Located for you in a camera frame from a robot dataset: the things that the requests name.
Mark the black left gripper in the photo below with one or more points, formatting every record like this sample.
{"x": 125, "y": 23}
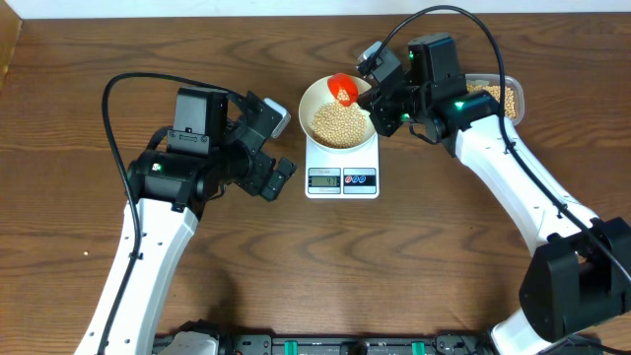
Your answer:
{"x": 252, "y": 180}

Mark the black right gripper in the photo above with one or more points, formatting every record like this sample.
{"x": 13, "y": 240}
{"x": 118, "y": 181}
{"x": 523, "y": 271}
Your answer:
{"x": 378, "y": 106}

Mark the red plastic scoop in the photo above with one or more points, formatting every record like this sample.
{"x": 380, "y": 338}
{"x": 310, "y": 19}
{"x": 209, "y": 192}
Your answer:
{"x": 343, "y": 88}

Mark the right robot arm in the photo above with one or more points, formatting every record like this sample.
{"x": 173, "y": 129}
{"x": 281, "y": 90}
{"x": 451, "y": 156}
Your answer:
{"x": 579, "y": 273}

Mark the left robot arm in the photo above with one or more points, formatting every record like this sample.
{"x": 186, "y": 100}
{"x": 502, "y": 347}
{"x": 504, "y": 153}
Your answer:
{"x": 216, "y": 140}

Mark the cream round bowl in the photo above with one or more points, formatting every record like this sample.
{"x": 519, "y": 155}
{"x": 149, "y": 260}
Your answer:
{"x": 330, "y": 124}

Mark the white digital kitchen scale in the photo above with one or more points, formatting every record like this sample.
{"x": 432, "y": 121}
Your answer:
{"x": 352, "y": 173}

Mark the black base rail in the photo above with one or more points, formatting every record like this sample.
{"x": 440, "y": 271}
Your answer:
{"x": 203, "y": 337}

